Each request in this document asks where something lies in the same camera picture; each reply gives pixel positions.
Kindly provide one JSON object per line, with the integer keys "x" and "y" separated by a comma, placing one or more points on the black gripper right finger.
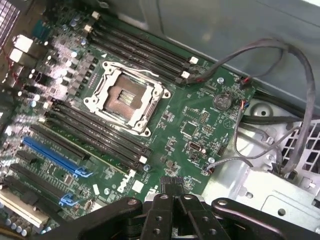
{"x": 197, "y": 220}

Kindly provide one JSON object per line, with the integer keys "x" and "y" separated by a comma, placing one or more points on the silver CPU socket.
{"x": 125, "y": 96}

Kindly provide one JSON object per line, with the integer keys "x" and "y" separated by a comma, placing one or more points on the silver finned fan grille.
{"x": 7, "y": 17}

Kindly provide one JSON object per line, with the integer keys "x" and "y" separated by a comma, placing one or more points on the blue rear port connector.
{"x": 40, "y": 29}

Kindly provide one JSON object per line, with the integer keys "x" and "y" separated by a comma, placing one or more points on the grey metal PC case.
{"x": 275, "y": 200}

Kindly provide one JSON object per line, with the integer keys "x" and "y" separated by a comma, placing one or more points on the long black expansion slot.
{"x": 37, "y": 181}
{"x": 60, "y": 141}

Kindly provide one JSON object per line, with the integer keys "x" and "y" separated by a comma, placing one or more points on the silver coin cell battery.
{"x": 221, "y": 101}

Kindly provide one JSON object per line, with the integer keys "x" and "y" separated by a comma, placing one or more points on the blue expansion slot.
{"x": 52, "y": 156}

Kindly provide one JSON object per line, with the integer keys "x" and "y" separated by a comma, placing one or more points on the RAM slot with black latches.
{"x": 132, "y": 58}
{"x": 102, "y": 125}
{"x": 92, "y": 140}
{"x": 140, "y": 43}

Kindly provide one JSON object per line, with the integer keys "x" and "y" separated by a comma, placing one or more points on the short black expansion slot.
{"x": 26, "y": 156}

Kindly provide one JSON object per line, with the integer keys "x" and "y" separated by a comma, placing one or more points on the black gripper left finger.
{"x": 157, "y": 220}

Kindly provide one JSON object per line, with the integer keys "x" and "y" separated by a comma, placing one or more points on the white expansion slot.
{"x": 22, "y": 208}

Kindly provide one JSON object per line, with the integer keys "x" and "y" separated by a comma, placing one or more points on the RAM slot with white latches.
{"x": 97, "y": 132}
{"x": 87, "y": 147}
{"x": 136, "y": 51}
{"x": 145, "y": 37}

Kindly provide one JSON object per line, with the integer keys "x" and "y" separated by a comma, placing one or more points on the silver rear port block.
{"x": 22, "y": 46}

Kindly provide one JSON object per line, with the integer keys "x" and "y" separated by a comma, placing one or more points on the green Dell motherboard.
{"x": 172, "y": 100}

